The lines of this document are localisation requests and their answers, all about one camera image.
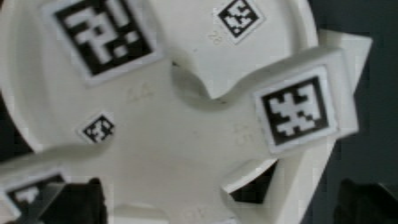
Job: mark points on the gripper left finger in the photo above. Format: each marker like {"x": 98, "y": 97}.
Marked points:
{"x": 69, "y": 204}

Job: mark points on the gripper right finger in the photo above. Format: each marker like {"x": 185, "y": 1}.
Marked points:
{"x": 366, "y": 203}

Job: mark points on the white cross-shaped table base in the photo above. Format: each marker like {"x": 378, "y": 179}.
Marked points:
{"x": 178, "y": 133}

